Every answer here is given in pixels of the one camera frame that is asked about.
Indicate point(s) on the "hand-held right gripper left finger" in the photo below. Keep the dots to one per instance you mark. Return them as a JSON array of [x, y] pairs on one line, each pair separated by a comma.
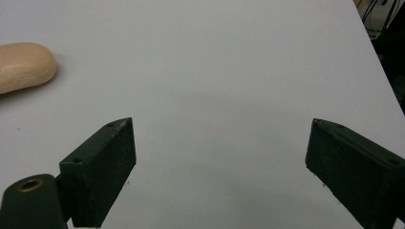
[[98, 171]]

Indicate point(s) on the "tan bread roll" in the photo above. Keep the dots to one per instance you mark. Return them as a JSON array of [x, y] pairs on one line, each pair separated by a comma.
[[22, 67]]

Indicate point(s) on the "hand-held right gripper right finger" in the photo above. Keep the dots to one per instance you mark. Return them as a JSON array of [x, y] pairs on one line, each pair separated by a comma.
[[353, 171]]

